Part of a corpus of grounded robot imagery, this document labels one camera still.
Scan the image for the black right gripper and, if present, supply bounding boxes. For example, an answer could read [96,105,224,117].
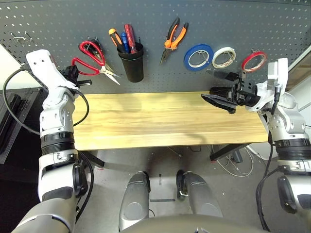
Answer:
[201,68,262,115]

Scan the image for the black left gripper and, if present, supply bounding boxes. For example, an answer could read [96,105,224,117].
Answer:
[60,64,93,87]

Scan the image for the red handled scissors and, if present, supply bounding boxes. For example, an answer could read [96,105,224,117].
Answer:
[71,40,121,85]

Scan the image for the red tape ring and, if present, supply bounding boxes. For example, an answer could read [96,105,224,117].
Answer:
[241,51,269,73]

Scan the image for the red handled screwdriver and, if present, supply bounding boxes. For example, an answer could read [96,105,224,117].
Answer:
[124,24,137,53]

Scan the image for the orange black needle-nose pliers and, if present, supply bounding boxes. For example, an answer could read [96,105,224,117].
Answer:
[159,17,190,66]

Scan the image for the dark grey pegboard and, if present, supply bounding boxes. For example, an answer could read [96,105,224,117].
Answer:
[0,0,311,94]

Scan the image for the double metal pegboard hook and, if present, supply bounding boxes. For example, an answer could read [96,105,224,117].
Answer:
[11,31,34,43]

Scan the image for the white tape roll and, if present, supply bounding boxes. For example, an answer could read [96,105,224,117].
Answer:
[211,47,237,69]

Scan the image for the blue tape roll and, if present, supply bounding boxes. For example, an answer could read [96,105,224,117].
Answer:
[183,43,214,72]

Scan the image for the orange black screwdriver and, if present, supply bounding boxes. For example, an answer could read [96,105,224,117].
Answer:
[108,28,127,53]

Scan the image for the black plastic cup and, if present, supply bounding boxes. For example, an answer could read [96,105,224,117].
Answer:
[117,42,145,83]

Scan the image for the black table leg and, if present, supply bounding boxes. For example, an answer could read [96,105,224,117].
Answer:
[85,151,105,168]
[210,143,251,161]

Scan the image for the dark power adapter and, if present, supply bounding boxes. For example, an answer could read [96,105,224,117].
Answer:
[230,149,243,163]

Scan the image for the black equipment case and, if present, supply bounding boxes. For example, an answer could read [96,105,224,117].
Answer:
[0,87,49,163]

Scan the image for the silver right robot leg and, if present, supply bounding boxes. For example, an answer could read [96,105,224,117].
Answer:
[176,169,223,218]

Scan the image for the silver robot leg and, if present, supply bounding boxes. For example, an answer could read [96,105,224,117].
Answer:
[119,171,151,230]
[176,169,223,218]

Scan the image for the silver left robot leg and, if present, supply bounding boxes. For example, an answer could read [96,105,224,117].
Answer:
[119,171,151,230]

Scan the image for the grey robot torso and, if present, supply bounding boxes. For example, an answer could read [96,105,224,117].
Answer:
[119,215,270,233]

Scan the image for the black handled scissors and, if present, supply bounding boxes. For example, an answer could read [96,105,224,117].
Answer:
[86,36,117,73]

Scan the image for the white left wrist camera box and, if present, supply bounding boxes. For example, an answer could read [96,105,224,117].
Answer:
[26,49,78,94]

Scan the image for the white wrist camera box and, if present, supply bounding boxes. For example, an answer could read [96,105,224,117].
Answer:
[245,57,290,113]
[26,49,78,94]

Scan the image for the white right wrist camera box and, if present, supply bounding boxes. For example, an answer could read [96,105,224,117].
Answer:
[245,57,290,113]

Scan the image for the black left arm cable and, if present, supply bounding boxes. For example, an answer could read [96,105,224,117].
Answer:
[2,65,94,223]

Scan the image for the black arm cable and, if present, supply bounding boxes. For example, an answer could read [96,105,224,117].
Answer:
[256,87,282,231]
[2,65,94,223]

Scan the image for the white pegboard frame post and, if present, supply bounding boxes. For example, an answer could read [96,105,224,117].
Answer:
[286,46,311,73]

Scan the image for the white floor cables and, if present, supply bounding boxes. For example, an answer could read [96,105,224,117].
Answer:
[213,145,255,177]

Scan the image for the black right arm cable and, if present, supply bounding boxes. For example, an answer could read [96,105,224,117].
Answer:
[256,87,282,231]

